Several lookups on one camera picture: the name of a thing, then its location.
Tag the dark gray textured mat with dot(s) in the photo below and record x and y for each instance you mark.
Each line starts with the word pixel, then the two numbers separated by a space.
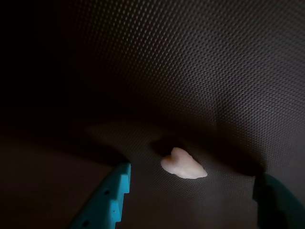
pixel 190 71

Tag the small white tooth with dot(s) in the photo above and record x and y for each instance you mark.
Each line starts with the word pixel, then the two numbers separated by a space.
pixel 181 167

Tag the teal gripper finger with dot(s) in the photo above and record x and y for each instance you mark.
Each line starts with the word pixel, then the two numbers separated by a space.
pixel 107 202
pixel 278 205

